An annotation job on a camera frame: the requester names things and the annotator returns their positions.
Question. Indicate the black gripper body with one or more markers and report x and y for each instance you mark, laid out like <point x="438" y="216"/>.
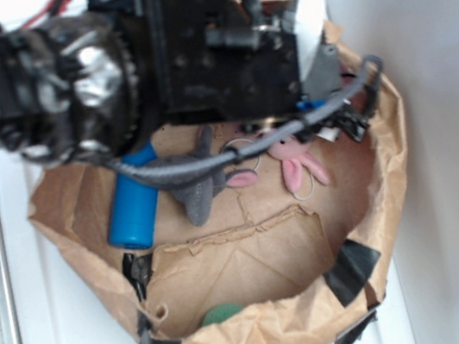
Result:
<point x="192" y="62"/>

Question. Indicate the pink bunny toy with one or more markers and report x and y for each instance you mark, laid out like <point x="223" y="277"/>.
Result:
<point x="294" y="158"/>

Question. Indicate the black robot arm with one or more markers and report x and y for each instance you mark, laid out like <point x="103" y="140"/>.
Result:
<point x="101" y="83"/>

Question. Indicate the grey plush mouse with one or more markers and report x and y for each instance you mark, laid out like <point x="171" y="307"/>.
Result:
<point x="197" y="198"/>

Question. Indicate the blue cylinder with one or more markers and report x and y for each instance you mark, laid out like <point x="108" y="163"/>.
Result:
<point x="133" y="213"/>

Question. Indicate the brown paper bag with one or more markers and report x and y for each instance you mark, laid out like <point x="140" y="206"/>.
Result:
<point x="305" y="272"/>

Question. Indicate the green ball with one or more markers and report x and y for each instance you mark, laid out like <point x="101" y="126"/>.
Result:
<point x="220" y="313"/>

